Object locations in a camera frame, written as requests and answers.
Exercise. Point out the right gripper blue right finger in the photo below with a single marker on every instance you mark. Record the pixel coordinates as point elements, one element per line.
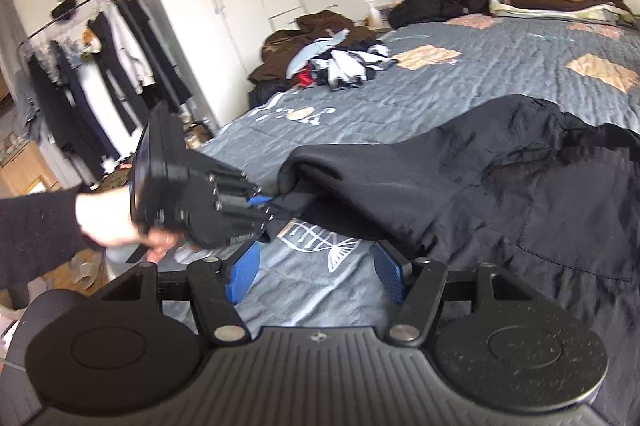
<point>416,286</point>

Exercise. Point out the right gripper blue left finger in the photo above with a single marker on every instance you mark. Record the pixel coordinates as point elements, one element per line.
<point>217,286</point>

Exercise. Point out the black pants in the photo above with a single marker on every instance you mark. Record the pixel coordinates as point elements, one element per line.
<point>516,181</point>

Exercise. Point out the left forearm black sleeve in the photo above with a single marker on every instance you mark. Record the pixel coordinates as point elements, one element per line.
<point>39,232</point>

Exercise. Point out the clothes rack with hanging clothes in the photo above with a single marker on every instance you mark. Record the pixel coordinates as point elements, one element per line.
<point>87,81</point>

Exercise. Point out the person's left hand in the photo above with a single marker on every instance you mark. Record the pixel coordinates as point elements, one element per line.
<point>105,218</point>

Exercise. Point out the grey quilted bedspread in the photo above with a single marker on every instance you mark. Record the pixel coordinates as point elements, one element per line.
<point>444,70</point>

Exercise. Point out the red garment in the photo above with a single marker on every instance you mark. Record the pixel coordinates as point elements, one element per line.
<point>304,79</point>

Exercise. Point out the brown jacket pile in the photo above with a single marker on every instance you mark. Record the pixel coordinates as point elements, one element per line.
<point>280,47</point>

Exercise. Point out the light blue garment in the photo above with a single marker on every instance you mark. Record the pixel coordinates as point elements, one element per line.
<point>313,50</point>

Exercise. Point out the striped navy white garment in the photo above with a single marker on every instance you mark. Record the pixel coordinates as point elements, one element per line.
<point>341,69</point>

